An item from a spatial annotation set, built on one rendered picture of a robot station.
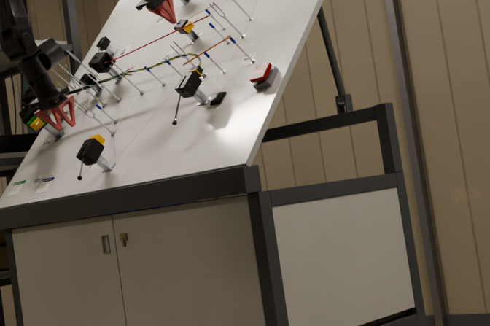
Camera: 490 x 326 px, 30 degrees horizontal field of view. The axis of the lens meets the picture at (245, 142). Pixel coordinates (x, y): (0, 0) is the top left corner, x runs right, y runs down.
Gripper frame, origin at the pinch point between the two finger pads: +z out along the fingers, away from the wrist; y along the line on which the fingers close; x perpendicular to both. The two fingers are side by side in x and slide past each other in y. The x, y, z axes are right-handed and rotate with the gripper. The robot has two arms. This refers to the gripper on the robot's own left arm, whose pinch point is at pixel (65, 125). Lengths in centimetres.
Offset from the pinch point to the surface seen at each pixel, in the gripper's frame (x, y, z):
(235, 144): -7.1, -43.6, 18.3
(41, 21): -226, 245, 15
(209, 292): 10, -28, 49
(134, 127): -26.8, 6.0, 15.9
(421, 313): -30, -57, 91
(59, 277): 1, 38, 48
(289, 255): 2, -51, 46
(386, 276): -25, -55, 74
